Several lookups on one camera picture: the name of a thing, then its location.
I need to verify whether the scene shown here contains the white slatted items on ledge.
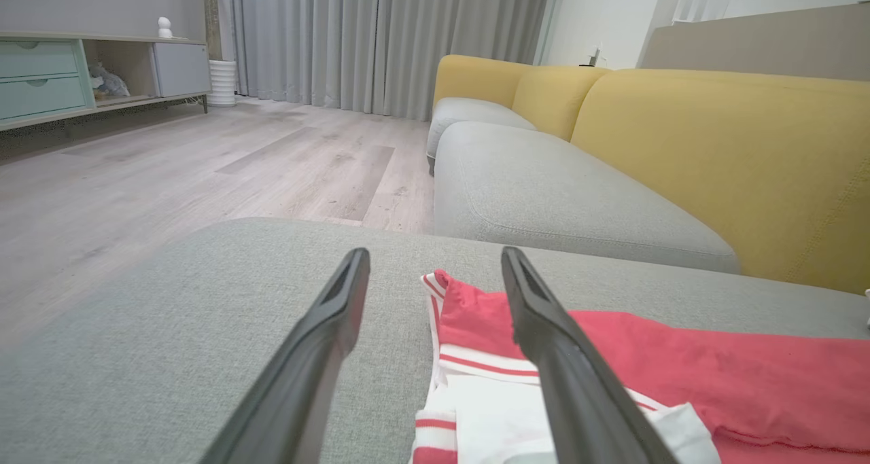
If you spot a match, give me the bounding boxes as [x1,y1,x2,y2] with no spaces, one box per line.
[672,0,733,24]

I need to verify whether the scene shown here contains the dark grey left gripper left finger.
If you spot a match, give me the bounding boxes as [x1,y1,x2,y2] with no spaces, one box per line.
[201,247,372,464]

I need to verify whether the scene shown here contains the brown rough tree trunk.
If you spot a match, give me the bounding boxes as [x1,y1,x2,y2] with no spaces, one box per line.
[202,0,224,62]

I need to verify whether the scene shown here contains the low wooden media cabinet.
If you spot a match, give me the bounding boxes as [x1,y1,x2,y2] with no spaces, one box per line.
[0,32,212,133]

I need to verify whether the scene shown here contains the yellow sofa grey seats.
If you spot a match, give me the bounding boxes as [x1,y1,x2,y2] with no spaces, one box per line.
[427,54,870,295]

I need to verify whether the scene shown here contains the grey fabric ottoman cushion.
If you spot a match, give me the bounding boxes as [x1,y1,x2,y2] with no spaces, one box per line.
[0,217,870,464]

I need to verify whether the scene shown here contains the grey pleated curtains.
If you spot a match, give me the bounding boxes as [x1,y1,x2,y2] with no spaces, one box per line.
[228,0,553,122]

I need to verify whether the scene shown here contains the white ribbed floor vase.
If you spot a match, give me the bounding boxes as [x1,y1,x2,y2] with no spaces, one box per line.
[207,60,237,107]

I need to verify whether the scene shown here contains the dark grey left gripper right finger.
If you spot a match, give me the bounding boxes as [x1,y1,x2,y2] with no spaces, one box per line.
[501,246,680,464]

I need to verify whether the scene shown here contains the red white basketball jersey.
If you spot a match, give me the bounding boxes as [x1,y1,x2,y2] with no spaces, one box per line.
[410,269,870,464]

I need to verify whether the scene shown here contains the grey plush toy in cabinet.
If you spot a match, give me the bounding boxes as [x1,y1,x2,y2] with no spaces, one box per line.
[88,63,131,100]

